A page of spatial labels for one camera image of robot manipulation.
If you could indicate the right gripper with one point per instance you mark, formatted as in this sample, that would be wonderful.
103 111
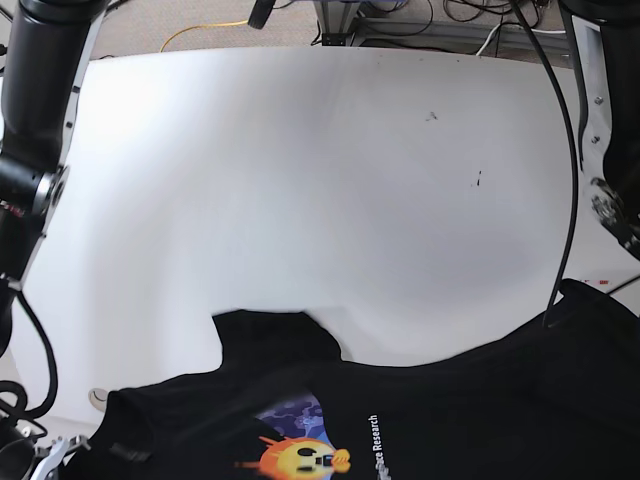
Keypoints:
17 454

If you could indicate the black T-shirt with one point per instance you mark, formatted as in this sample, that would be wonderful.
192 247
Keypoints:
558 398

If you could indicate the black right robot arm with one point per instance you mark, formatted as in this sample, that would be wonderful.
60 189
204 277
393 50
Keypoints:
49 51

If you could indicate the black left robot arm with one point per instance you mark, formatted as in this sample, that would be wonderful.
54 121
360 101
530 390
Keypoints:
603 38

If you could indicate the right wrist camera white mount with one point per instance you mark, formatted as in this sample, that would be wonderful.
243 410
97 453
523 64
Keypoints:
48 461

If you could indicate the left table cable grommet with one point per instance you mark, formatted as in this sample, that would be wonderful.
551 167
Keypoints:
98 398

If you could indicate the aluminium frame post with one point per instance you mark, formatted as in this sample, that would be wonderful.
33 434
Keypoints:
335 19

